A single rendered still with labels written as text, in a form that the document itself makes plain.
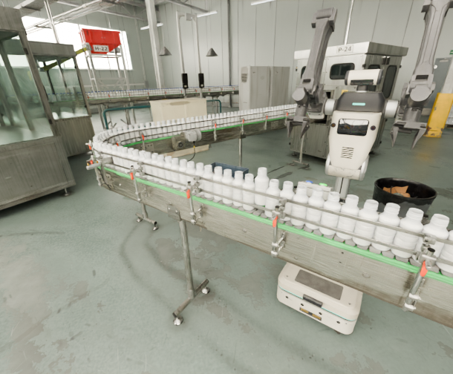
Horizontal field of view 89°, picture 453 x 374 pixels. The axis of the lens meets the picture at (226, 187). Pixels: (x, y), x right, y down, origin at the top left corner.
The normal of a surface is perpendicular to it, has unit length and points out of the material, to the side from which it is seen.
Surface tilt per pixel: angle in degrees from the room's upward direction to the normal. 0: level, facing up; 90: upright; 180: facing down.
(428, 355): 0
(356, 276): 90
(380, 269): 90
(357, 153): 90
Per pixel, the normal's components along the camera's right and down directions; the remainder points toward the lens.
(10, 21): 0.83, 0.22
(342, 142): -0.57, 0.36
